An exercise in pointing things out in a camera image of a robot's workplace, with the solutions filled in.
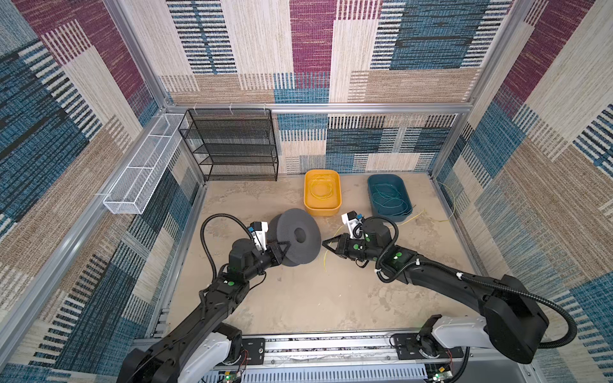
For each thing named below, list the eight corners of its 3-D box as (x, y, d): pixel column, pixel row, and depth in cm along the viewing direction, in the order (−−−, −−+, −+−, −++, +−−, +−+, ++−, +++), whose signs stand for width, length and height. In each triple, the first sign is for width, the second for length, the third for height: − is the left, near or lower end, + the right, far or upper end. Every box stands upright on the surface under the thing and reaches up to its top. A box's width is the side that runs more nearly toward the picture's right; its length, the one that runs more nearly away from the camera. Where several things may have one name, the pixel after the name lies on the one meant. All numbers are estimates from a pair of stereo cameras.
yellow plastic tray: (303, 217, 107) (303, 208, 102) (304, 179, 122) (303, 169, 117) (343, 217, 107) (344, 208, 102) (339, 178, 122) (340, 169, 117)
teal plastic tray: (373, 225, 103) (376, 218, 99) (364, 182, 119) (366, 174, 115) (412, 225, 103) (417, 218, 99) (399, 182, 119) (402, 174, 115)
